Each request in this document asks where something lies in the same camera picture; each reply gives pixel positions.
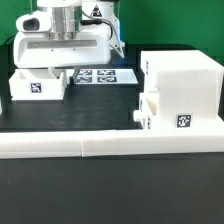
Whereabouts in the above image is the white front drawer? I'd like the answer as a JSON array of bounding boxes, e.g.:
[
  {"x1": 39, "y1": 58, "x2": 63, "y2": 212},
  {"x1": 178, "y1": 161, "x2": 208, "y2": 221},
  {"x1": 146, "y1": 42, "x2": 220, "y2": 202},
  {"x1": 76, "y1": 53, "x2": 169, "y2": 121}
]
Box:
[{"x1": 133, "y1": 89, "x2": 159, "y2": 130}]

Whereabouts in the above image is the white drawer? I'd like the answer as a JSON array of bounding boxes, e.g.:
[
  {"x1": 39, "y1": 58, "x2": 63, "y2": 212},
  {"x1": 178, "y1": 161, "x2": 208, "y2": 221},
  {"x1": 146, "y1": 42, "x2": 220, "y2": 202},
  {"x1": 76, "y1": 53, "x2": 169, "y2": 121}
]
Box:
[
  {"x1": 133, "y1": 89, "x2": 159, "y2": 130},
  {"x1": 9, "y1": 69, "x2": 67, "y2": 100}
]

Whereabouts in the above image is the white fiducial marker plate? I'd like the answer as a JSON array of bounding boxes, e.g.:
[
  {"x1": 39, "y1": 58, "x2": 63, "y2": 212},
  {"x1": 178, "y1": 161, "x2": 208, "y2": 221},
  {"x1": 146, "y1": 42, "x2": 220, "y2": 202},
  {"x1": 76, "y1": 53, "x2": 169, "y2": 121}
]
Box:
[{"x1": 75, "y1": 69, "x2": 138, "y2": 85}]

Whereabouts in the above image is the white L-shaped fence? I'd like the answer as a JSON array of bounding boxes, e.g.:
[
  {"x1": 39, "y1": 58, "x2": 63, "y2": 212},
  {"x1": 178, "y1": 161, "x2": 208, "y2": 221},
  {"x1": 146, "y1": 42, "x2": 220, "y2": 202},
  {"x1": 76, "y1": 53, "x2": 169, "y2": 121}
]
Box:
[{"x1": 0, "y1": 130, "x2": 224, "y2": 159}]

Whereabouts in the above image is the white drawer cabinet box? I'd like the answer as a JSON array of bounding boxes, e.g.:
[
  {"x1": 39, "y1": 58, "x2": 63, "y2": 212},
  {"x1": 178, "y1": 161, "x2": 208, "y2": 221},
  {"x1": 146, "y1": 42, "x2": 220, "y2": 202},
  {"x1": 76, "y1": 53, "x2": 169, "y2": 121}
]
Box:
[{"x1": 140, "y1": 50, "x2": 224, "y2": 131}]

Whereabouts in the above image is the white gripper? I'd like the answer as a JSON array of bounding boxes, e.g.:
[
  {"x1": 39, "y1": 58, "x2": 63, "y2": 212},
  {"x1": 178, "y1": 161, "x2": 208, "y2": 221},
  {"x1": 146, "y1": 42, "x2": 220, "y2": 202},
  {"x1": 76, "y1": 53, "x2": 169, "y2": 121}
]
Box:
[{"x1": 13, "y1": 8, "x2": 111, "y2": 85}]

